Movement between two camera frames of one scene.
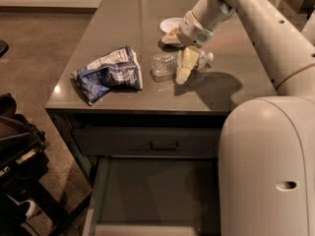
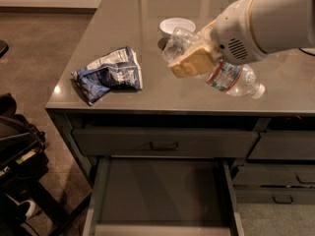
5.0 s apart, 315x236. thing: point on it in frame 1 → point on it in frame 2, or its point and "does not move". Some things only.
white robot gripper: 193,30 → 233,31
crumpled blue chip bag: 118,71 does not move
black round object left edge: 4,47 does not move
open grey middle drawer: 155,196 does not move
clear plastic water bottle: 164,65 → 230,78
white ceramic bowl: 169,24 does not move
